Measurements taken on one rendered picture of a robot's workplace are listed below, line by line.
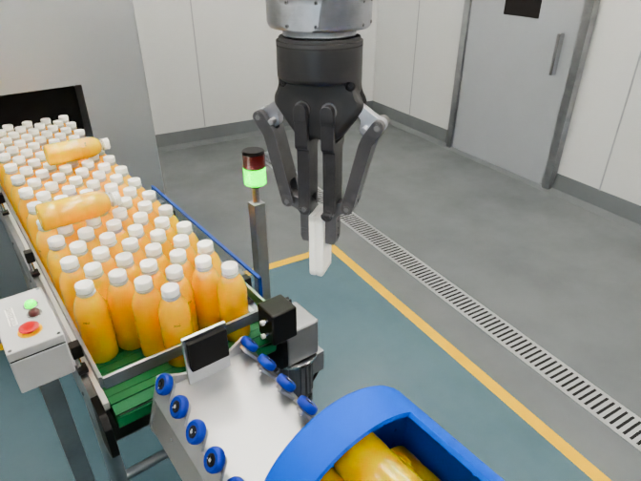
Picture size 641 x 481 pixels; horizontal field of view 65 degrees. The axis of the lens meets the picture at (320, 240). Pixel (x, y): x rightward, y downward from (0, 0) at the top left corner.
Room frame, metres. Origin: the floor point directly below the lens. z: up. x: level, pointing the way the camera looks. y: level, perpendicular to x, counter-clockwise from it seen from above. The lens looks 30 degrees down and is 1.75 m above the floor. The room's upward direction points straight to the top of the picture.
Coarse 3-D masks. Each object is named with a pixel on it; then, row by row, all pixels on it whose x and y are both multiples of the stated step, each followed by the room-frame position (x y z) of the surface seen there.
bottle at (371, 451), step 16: (352, 448) 0.43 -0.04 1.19; (368, 448) 0.42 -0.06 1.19; (384, 448) 0.43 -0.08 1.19; (336, 464) 0.42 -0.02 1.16; (352, 464) 0.41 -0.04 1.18; (368, 464) 0.40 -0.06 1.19; (384, 464) 0.40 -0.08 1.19; (400, 464) 0.40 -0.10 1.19; (352, 480) 0.40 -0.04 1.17; (368, 480) 0.39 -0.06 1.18; (384, 480) 0.38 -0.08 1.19; (400, 480) 0.38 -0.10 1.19; (416, 480) 0.38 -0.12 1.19
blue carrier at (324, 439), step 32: (320, 416) 0.44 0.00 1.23; (352, 416) 0.44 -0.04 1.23; (384, 416) 0.44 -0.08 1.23; (416, 416) 0.46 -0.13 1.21; (288, 448) 0.41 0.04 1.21; (320, 448) 0.40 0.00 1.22; (416, 448) 0.52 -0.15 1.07; (448, 448) 0.41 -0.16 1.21; (288, 480) 0.38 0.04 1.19; (448, 480) 0.47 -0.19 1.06; (480, 480) 0.43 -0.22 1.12
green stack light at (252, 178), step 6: (264, 168) 1.33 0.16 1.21; (246, 174) 1.31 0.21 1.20; (252, 174) 1.31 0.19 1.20; (258, 174) 1.31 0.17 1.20; (264, 174) 1.33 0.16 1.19; (246, 180) 1.32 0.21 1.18; (252, 180) 1.31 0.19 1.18; (258, 180) 1.31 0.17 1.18; (264, 180) 1.33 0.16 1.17; (252, 186) 1.31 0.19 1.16; (258, 186) 1.31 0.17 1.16
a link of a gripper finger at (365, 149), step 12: (372, 132) 0.43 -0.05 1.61; (360, 144) 0.44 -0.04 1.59; (372, 144) 0.43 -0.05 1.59; (360, 156) 0.43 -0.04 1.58; (372, 156) 0.45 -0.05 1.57; (360, 168) 0.43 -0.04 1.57; (348, 180) 0.44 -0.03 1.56; (360, 180) 0.43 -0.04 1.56; (348, 192) 0.44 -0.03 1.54; (360, 192) 0.45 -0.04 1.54; (348, 204) 0.44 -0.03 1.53
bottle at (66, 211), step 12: (96, 192) 1.24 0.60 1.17; (36, 204) 1.17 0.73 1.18; (48, 204) 1.17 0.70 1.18; (60, 204) 1.17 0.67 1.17; (72, 204) 1.18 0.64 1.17; (84, 204) 1.20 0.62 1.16; (96, 204) 1.21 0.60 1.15; (108, 204) 1.24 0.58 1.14; (48, 216) 1.14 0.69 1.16; (60, 216) 1.16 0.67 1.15; (72, 216) 1.17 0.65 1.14; (84, 216) 1.19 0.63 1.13; (96, 216) 1.21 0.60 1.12; (48, 228) 1.14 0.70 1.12
